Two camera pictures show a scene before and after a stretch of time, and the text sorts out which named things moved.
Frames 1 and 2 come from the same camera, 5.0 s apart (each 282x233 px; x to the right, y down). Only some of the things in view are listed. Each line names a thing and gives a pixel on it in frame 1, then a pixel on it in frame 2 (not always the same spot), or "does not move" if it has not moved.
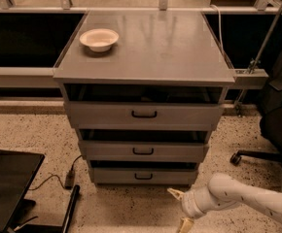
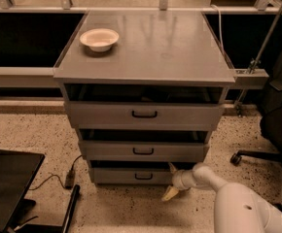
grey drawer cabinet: x=144 y=110 does not move
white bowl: x=99 y=39 does not move
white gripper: x=188 y=205 to x=177 y=181
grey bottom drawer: x=144 y=176 does not move
